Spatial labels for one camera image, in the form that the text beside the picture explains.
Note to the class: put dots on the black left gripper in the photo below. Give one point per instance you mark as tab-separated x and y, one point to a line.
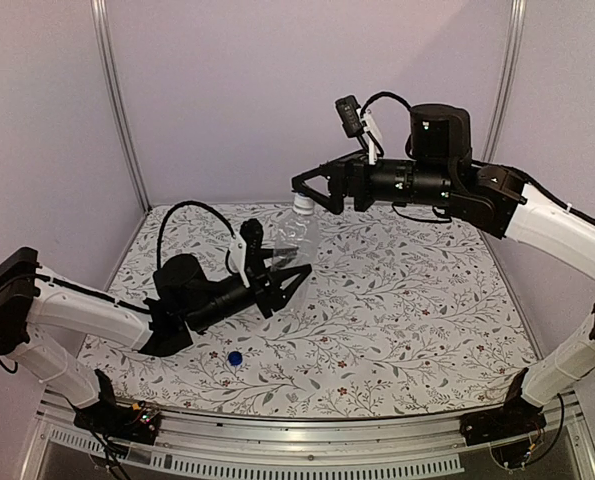
272	294

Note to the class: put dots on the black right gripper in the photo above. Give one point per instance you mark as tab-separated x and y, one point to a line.
354	163

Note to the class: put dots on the clear bottle white cap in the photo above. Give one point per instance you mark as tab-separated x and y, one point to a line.
301	232

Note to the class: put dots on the white blue bottle cap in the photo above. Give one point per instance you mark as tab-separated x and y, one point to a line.
303	205

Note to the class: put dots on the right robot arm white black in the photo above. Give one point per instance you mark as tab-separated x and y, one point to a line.
502	201

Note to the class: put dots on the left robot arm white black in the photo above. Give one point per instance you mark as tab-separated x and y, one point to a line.
33	296

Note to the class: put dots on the floral patterned table mat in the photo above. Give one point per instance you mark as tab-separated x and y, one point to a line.
402	317

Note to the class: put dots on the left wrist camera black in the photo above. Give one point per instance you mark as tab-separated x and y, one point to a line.
244	256

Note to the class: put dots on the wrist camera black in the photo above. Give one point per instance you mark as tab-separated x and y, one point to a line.
244	256
360	125

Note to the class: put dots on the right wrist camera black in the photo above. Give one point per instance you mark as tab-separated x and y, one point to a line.
360	125

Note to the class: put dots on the aluminium front rail frame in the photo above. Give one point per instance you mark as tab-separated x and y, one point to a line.
207	445

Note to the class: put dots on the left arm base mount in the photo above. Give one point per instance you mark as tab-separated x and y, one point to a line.
139	422

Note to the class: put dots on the right aluminium corner post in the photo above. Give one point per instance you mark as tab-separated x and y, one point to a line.
508	72

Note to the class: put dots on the aluminium corner post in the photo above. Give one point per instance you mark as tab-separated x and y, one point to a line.
110	73
508	72

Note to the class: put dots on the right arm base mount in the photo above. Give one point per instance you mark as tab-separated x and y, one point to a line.
511	432

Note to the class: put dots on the left aluminium corner post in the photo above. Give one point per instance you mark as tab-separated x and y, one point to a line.
110	73

